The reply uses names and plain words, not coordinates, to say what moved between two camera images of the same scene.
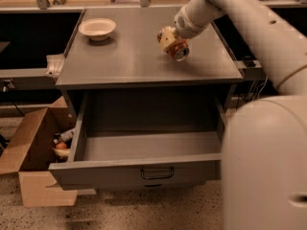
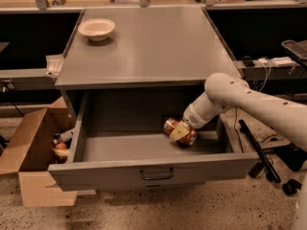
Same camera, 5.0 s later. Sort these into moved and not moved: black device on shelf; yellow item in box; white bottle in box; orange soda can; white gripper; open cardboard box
Moved: orange soda can; white gripper
Not moved: white bottle in box; yellow item in box; open cardboard box; black device on shelf
